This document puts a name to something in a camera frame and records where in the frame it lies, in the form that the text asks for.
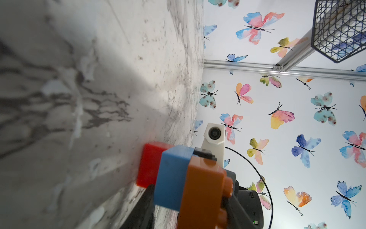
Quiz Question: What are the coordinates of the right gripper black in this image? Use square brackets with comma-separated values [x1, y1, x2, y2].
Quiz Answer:
[223, 170, 264, 229]

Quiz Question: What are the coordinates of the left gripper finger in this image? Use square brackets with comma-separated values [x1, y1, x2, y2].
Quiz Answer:
[120, 185, 155, 229]

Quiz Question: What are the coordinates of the red lego brick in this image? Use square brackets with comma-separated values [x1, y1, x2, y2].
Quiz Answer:
[136, 141, 174, 188]

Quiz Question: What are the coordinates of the orange lego brick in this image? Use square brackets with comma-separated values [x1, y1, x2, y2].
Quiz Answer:
[177, 156, 234, 229]

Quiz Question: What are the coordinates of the blue lego brick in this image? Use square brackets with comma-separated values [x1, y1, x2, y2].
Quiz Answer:
[154, 145, 194, 211]

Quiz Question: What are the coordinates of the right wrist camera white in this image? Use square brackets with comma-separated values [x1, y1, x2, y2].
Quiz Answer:
[201, 123, 226, 168]

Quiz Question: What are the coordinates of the black wire basket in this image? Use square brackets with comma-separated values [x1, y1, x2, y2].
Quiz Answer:
[311, 1, 366, 64]

